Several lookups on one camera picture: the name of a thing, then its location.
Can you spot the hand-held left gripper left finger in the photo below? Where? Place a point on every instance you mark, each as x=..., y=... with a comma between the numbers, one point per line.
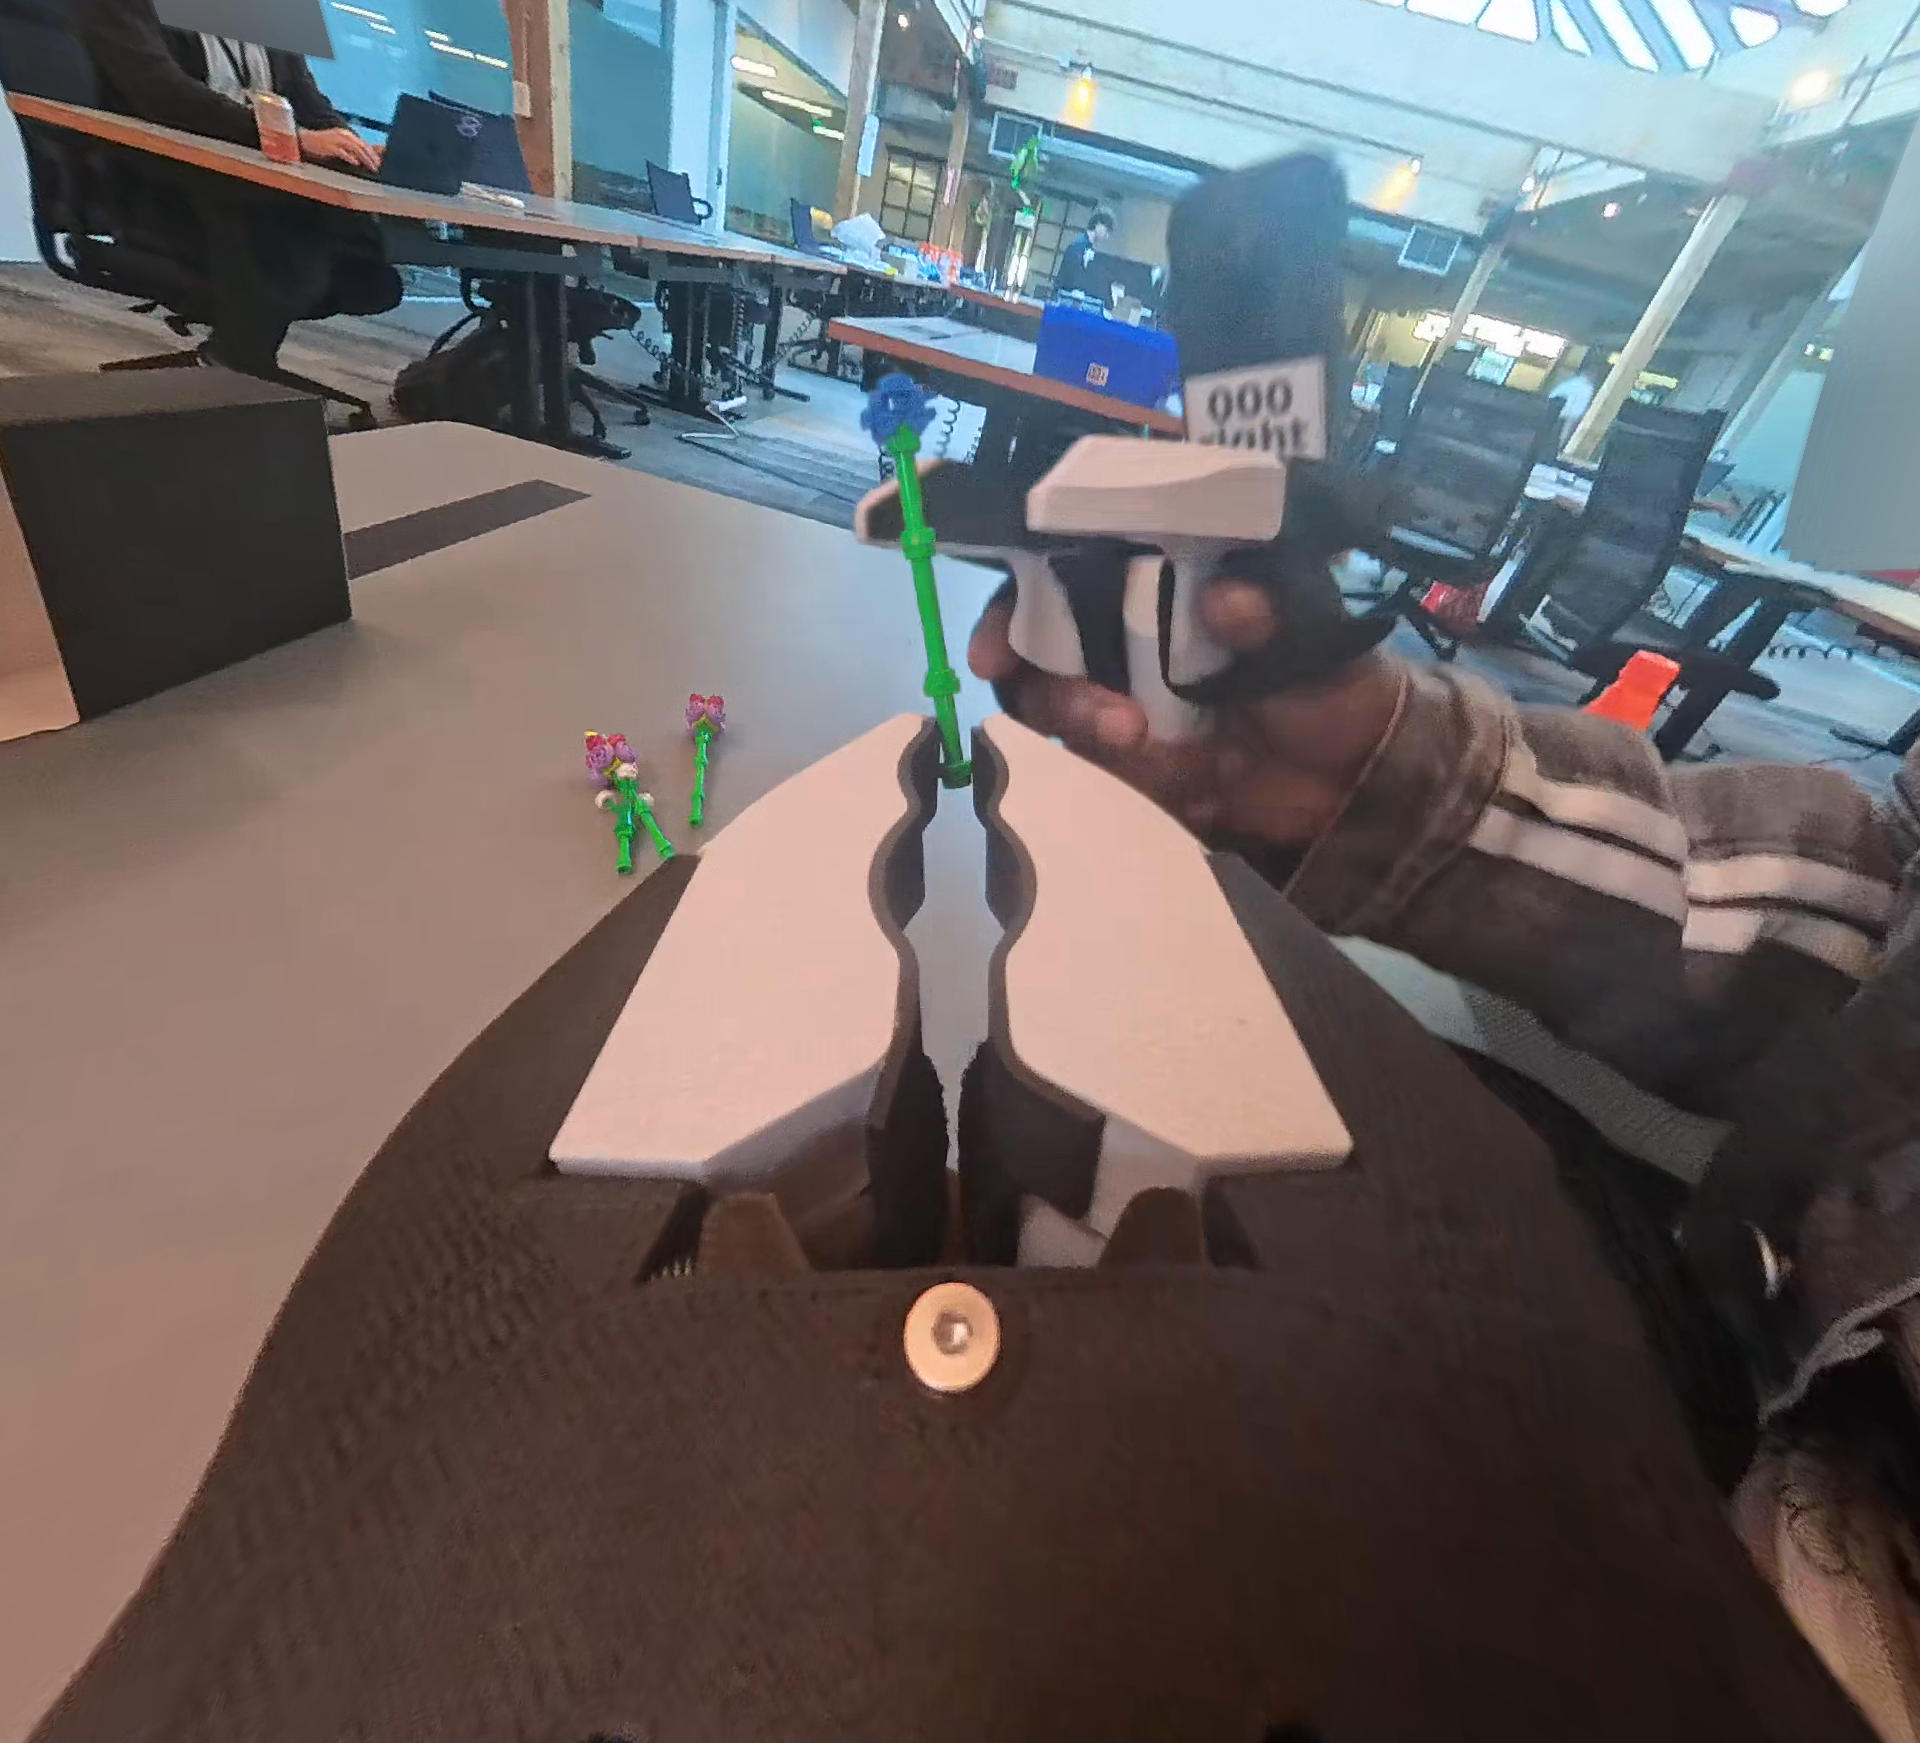
x=750, y=1009

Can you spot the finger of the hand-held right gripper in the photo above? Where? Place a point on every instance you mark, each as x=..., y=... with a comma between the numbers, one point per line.
x=960, y=513
x=1170, y=499

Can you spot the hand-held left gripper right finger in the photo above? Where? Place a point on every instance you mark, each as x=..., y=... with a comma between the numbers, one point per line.
x=1154, y=1009

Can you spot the blue toy brick flower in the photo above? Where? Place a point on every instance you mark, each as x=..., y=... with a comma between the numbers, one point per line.
x=933, y=635

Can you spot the pink purple toy brick flower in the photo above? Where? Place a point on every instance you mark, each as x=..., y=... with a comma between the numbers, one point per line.
x=700, y=769

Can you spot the person's right forearm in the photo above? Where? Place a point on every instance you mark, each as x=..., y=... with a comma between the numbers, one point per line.
x=1574, y=859

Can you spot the person's right hand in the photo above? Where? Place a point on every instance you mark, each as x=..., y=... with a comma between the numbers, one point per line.
x=1290, y=755

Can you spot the blue plastic bin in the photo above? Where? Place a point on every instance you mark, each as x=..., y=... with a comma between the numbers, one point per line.
x=1102, y=361

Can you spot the white blossom toy flower stem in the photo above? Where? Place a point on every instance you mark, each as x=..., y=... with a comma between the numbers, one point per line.
x=653, y=833

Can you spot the purple blossom toy flower stem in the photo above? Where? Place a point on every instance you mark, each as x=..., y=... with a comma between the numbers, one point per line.
x=615, y=799

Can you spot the black mesh office chair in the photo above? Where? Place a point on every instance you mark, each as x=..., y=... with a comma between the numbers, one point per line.
x=1651, y=545
x=1479, y=483

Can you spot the long wooden office table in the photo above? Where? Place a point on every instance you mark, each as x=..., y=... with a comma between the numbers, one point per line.
x=601, y=221

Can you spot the orange cone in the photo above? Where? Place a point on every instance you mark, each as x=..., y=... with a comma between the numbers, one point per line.
x=1634, y=691

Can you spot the dark bag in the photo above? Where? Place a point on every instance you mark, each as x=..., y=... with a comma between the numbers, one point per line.
x=458, y=371

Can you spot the black laptop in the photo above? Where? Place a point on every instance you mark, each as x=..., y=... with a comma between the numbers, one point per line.
x=450, y=147

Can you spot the black cardboard box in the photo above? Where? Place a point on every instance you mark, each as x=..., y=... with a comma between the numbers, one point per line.
x=181, y=529

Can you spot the orange drink can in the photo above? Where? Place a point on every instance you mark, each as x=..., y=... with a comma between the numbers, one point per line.
x=279, y=131

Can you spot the wooden support post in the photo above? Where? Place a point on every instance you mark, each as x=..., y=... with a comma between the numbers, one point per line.
x=1673, y=327
x=537, y=3
x=862, y=93

